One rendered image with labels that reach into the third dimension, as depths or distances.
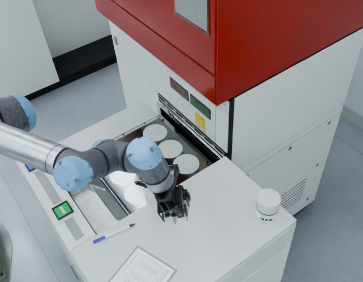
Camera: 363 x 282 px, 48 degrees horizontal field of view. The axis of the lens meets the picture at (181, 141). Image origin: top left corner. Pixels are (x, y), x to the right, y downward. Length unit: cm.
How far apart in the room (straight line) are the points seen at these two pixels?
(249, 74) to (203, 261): 59
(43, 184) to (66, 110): 183
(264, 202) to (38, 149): 66
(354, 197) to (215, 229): 153
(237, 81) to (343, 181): 161
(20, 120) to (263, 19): 75
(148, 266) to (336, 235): 148
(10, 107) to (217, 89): 60
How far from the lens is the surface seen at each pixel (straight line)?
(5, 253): 158
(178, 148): 159
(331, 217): 257
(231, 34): 116
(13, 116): 124
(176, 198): 110
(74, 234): 136
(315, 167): 218
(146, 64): 172
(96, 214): 148
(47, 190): 150
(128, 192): 148
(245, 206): 135
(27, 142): 102
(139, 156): 94
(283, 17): 130
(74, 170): 90
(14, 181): 293
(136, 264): 125
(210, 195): 137
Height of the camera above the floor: 207
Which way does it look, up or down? 46 degrees down
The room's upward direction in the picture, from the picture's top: 5 degrees counter-clockwise
